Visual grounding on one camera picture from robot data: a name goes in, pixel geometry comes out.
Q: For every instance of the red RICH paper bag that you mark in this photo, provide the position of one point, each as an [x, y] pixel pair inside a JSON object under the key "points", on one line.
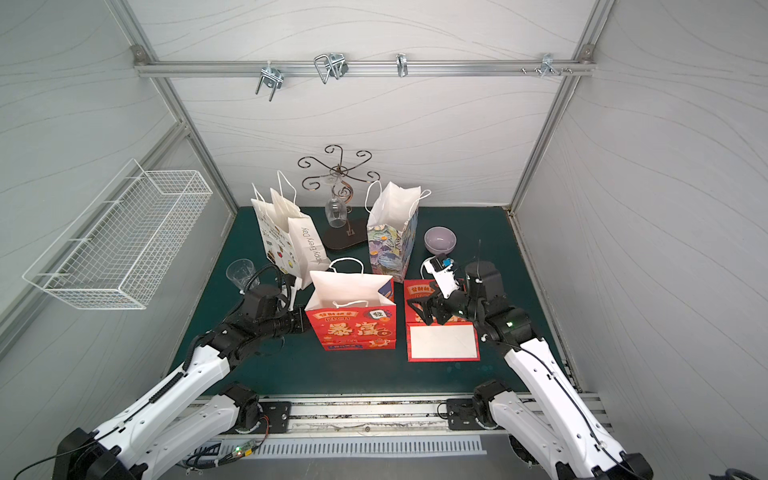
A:
{"points": [[454, 341]]}

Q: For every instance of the clear glass tumbler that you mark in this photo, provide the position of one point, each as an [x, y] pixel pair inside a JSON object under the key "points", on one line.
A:
{"points": [[240, 272]]}

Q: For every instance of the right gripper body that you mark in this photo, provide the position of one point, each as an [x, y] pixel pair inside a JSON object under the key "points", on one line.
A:
{"points": [[437, 308]]}

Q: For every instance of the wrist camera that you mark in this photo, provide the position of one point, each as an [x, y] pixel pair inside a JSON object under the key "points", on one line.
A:
{"points": [[295, 285], [441, 268]]}

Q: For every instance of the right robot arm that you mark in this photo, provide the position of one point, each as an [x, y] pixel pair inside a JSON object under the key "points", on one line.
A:
{"points": [[565, 439]]}

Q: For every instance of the black metal cup tree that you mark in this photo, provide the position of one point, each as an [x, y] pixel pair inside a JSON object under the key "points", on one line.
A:
{"points": [[344, 232]]}

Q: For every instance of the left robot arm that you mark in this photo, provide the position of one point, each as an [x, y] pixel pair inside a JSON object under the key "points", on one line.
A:
{"points": [[152, 435]]}

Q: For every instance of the green felt table mat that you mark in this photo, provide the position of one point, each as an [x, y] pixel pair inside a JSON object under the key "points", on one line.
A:
{"points": [[300, 365]]}

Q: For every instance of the slotted cable duct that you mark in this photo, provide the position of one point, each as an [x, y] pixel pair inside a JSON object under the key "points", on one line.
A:
{"points": [[397, 447]]}

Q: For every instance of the floral print paper bag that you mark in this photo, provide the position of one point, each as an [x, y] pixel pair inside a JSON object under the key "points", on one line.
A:
{"points": [[391, 226]]}

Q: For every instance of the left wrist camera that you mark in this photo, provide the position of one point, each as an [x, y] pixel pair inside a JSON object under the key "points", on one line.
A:
{"points": [[295, 285]]}

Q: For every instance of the clear wine glass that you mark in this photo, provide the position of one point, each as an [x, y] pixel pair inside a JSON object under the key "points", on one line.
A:
{"points": [[336, 206]]}

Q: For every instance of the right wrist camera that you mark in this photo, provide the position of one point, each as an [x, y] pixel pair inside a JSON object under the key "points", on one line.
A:
{"points": [[441, 268]]}

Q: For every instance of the white printed paper bag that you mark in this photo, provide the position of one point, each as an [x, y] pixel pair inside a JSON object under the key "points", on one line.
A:
{"points": [[290, 238]]}

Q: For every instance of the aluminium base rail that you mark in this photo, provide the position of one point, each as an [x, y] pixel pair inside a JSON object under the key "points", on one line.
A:
{"points": [[370, 416]]}

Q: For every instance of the pink ceramic bowl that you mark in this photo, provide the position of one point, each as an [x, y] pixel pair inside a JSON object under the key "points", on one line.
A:
{"points": [[440, 240]]}

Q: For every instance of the aluminium top rail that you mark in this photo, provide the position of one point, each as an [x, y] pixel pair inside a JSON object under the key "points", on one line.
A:
{"points": [[357, 68]]}

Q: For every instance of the white wire wall basket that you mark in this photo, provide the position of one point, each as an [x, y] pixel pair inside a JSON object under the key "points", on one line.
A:
{"points": [[114, 254]]}

